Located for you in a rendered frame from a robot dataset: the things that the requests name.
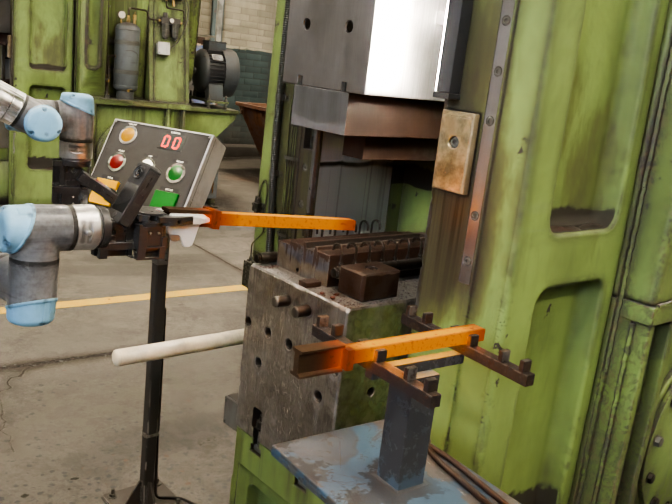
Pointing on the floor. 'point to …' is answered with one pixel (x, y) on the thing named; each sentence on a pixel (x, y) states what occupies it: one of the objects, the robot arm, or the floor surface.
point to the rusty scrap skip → (255, 119)
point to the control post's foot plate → (140, 494)
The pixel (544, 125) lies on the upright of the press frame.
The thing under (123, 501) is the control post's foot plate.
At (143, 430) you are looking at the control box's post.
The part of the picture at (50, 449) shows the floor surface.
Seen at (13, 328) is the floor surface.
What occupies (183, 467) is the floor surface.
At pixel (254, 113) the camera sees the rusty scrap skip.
